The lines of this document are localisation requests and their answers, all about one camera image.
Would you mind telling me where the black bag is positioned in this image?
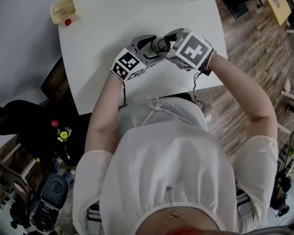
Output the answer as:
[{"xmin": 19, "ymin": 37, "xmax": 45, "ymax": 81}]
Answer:
[{"xmin": 19, "ymin": 114, "xmax": 87, "ymax": 167}]

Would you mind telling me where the person's bare neck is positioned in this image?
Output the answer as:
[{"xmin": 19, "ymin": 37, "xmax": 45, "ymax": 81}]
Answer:
[{"xmin": 137, "ymin": 206, "xmax": 226, "ymax": 235}]

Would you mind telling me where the thin gold necklace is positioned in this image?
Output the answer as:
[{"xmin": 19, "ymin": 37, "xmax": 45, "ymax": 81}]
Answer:
[{"xmin": 161, "ymin": 211, "xmax": 181, "ymax": 227}]

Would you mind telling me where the black backpack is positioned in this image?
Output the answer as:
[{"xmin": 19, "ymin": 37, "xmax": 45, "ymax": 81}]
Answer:
[{"xmin": 9, "ymin": 199, "xmax": 31, "ymax": 230}]

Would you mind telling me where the yellow table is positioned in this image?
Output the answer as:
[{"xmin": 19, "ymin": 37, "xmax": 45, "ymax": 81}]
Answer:
[{"xmin": 256, "ymin": 0, "xmax": 293, "ymax": 26}]

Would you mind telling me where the person's white blouse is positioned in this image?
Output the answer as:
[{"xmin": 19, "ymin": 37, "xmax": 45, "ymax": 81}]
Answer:
[{"xmin": 72, "ymin": 127, "xmax": 279, "ymax": 235}]

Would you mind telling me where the person's right forearm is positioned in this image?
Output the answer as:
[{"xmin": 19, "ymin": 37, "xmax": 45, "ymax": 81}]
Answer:
[{"xmin": 208, "ymin": 52, "xmax": 278, "ymax": 122}]

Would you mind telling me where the beige container with red knob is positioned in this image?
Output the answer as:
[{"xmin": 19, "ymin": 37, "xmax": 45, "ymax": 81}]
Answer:
[{"xmin": 50, "ymin": 0, "xmax": 82, "ymax": 27}]

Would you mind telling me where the white table leg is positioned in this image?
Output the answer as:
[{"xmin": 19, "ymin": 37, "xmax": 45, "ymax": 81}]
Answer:
[
  {"xmin": 280, "ymin": 90, "xmax": 294, "ymax": 103},
  {"xmin": 276, "ymin": 124, "xmax": 291, "ymax": 135}
]

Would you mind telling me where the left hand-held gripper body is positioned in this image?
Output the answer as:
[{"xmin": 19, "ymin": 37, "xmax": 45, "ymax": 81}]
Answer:
[{"xmin": 110, "ymin": 45, "xmax": 150, "ymax": 82}]

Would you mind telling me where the right hand-held gripper black cable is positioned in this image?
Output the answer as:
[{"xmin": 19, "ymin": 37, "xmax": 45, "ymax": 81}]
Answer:
[{"xmin": 192, "ymin": 69, "xmax": 207, "ymax": 114}]

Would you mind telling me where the rose gold bangle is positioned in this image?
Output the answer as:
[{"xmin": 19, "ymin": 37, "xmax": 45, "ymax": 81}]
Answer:
[{"xmin": 207, "ymin": 49, "xmax": 218, "ymax": 71}]

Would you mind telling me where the person's left forearm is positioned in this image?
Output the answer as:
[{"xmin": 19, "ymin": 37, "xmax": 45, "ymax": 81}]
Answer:
[{"xmin": 87, "ymin": 72, "xmax": 125, "ymax": 146}]

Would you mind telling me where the yellow flower charm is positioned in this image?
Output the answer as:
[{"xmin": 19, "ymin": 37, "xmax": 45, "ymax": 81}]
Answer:
[{"xmin": 56, "ymin": 129, "xmax": 69, "ymax": 143}]

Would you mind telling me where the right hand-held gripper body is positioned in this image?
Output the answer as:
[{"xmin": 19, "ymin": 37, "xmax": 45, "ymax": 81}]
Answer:
[{"xmin": 166, "ymin": 28, "xmax": 214, "ymax": 72}]

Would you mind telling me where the person's pale drawstring skirt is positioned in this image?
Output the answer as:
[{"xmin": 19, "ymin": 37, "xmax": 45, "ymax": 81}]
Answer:
[{"xmin": 117, "ymin": 95, "xmax": 209, "ymax": 136}]

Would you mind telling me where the left hand-held gripper black cable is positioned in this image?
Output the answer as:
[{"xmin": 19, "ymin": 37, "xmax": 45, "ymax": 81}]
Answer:
[{"xmin": 121, "ymin": 80, "xmax": 128, "ymax": 107}]

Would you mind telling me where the hand-held gripper black cable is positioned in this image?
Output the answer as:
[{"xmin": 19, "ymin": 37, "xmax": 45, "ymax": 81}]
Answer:
[
  {"xmin": 192, "ymin": 69, "xmax": 207, "ymax": 114},
  {"xmin": 121, "ymin": 80, "xmax": 128, "ymax": 107}
]

